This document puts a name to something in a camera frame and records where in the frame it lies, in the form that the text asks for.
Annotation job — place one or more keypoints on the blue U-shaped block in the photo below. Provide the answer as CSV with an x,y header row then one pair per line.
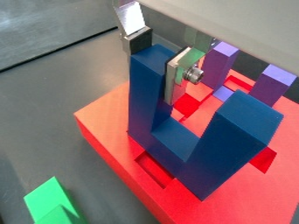
x,y
205,160

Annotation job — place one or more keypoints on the green arch block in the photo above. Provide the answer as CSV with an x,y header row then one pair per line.
x,y
51,205

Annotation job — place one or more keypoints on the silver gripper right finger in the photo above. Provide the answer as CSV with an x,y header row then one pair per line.
x,y
182,70

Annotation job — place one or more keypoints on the purple U-shaped block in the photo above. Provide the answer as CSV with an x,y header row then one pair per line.
x,y
273,82

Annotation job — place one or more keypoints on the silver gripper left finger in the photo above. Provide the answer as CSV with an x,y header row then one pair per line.
x,y
136,33

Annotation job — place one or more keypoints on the red base fixture block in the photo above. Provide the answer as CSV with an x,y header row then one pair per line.
x,y
260,195

